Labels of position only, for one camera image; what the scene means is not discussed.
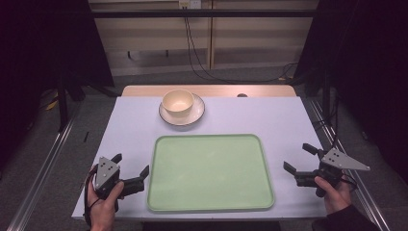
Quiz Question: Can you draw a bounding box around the dark curtain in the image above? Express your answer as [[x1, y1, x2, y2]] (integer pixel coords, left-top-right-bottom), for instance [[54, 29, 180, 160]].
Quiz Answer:
[[293, 0, 408, 176], [0, 0, 115, 167]]

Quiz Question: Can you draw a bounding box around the black horizontal metal bar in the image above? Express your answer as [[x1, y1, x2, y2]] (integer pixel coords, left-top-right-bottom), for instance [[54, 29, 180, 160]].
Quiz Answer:
[[89, 9, 319, 19]]

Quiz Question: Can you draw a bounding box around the aluminium floor rail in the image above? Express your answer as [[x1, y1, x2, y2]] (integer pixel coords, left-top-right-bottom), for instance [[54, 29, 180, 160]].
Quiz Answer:
[[6, 105, 81, 231], [309, 97, 393, 231]]

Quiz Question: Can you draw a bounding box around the cream bowl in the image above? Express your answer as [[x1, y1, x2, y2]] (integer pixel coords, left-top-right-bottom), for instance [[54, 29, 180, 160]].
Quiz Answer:
[[161, 89, 195, 118]]

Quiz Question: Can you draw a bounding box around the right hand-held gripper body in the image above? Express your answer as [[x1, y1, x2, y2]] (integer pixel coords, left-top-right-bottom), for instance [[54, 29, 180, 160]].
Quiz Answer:
[[293, 147, 371, 198]]

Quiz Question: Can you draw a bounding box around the white plate with dark rim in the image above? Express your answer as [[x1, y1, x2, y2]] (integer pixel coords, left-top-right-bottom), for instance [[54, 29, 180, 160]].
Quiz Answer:
[[158, 92, 206, 127]]

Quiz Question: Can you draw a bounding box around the white wall socket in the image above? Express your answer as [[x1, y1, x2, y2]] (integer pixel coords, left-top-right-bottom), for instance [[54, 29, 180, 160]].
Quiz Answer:
[[178, 0, 202, 10]]

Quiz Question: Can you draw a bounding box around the black cable on wall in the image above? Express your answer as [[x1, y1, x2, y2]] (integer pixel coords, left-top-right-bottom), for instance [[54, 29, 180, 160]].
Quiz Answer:
[[182, 6, 299, 85]]

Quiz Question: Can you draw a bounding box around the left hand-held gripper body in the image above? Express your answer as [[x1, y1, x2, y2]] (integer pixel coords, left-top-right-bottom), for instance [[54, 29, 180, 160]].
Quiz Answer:
[[94, 156, 145, 200]]

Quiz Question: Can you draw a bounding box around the wooden table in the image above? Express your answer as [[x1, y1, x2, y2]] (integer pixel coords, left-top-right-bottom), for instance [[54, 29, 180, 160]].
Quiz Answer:
[[120, 84, 297, 98]]

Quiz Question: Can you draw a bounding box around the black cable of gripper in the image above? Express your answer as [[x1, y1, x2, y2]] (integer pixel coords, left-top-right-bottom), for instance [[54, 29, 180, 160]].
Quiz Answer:
[[83, 167, 99, 227], [340, 172, 359, 191]]

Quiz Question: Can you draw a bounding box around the black metal stand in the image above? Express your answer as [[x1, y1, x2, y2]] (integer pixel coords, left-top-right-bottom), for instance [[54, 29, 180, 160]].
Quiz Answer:
[[56, 71, 86, 133]]

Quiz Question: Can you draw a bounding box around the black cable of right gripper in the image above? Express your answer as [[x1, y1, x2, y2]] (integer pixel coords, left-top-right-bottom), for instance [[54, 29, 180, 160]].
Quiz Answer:
[[340, 172, 359, 191]]

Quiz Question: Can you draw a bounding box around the person's left hand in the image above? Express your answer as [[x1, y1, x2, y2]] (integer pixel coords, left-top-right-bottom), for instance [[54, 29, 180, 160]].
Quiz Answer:
[[87, 180, 125, 231]]

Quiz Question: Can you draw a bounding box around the person's right hand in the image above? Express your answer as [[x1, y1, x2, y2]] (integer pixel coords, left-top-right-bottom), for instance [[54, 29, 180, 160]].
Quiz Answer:
[[314, 176, 353, 216]]

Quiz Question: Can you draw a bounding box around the yellow floor tape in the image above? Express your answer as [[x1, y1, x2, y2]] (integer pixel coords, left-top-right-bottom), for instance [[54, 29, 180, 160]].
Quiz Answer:
[[44, 91, 60, 112]]

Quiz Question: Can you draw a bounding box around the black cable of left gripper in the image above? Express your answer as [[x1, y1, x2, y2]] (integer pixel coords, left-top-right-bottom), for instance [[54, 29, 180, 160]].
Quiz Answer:
[[83, 167, 99, 227]]

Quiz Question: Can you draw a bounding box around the green tray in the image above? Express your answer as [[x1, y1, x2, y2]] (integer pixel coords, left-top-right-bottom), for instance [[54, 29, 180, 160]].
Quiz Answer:
[[146, 133, 276, 213]]

